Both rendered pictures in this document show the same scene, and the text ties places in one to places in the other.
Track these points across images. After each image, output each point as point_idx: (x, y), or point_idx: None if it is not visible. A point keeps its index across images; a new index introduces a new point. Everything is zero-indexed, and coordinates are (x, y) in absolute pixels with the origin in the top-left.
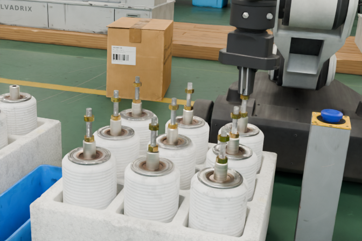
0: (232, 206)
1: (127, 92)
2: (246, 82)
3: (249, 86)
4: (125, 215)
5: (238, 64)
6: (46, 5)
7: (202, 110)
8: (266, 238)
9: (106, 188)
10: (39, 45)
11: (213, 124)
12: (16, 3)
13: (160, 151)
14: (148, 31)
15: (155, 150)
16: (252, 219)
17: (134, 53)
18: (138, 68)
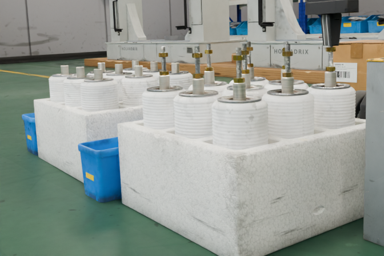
0: (234, 120)
1: None
2: (327, 31)
3: (330, 36)
4: (168, 132)
5: (316, 12)
6: (320, 47)
7: (356, 98)
8: (363, 218)
9: (167, 114)
10: (309, 85)
11: (362, 111)
12: (295, 47)
13: (226, 91)
14: (370, 45)
15: (198, 77)
16: (269, 145)
17: (356, 70)
18: (360, 86)
